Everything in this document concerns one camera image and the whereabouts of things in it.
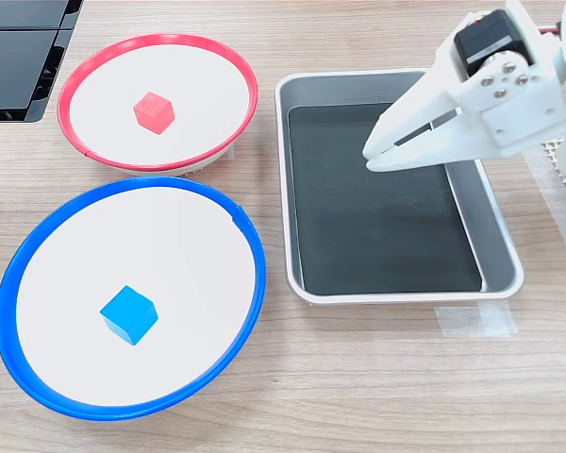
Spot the red cube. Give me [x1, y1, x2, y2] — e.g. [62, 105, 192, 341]
[132, 92, 176, 137]

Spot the black tray mat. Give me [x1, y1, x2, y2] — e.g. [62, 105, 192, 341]
[287, 102, 483, 296]

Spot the clear tape piece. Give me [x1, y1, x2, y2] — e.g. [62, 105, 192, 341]
[433, 301, 519, 339]

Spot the blue cube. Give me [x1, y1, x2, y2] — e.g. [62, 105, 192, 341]
[99, 284, 159, 347]

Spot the black flat device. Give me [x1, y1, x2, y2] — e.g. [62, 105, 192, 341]
[0, 28, 75, 124]
[0, 0, 85, 32]

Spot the steel tray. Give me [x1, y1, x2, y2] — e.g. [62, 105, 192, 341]
[274, 69, 525, 307]

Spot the red-rimmed white plate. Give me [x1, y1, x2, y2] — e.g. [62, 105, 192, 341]
[57, 33, 259, 176]

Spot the blue-rimmed white plate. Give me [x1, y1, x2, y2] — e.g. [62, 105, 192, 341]
[0, 176, 268, 422]

